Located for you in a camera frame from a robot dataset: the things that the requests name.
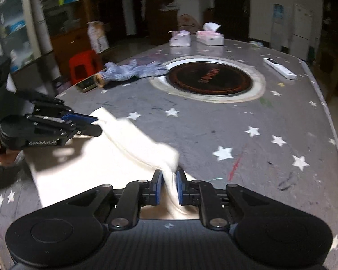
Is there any cream sweatshirt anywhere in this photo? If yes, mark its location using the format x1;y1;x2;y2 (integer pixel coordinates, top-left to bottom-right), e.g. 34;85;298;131
24;108;199;219

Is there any left hand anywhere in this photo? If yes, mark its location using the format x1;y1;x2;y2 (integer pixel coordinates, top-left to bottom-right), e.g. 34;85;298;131
0;142;20;167

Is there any black smartphone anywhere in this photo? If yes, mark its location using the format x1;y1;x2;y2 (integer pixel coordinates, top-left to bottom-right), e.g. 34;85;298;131
75;76;97;93

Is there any blue knit work glove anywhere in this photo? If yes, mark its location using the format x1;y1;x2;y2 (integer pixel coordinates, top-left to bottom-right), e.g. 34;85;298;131
93;60;168;88

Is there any red plastic stool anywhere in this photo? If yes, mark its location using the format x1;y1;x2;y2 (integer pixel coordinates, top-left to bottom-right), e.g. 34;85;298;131
69;50;103;85

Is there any white paper bag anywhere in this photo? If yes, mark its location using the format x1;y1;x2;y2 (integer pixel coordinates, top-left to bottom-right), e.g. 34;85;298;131
87;21;109;54

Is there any round induction hotpot cooker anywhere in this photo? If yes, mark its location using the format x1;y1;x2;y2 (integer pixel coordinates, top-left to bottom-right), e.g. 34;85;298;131
149;56;266;104

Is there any small pink tissue pack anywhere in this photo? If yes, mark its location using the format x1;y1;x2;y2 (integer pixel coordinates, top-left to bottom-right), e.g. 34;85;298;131
169;30;191;47

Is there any red patterned fan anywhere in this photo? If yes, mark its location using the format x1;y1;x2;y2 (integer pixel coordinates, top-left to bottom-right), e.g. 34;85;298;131
178;14;201;34

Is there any pink tissue box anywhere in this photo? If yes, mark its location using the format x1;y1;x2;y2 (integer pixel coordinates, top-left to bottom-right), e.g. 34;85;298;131
196;22;224;46

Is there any white remote control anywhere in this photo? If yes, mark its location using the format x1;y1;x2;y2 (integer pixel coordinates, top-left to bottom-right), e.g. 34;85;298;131
263;58;297;80

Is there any small teal packet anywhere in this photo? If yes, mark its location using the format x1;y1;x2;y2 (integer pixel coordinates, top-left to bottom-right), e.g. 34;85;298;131
250;41;263;47

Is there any water dispenser with blue bottle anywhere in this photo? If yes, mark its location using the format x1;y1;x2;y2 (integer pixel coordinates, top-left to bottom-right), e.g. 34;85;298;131
270;4;286;51

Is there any white refrigerator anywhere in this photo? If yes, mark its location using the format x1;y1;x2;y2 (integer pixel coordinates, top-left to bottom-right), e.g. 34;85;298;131
289;4;313;60

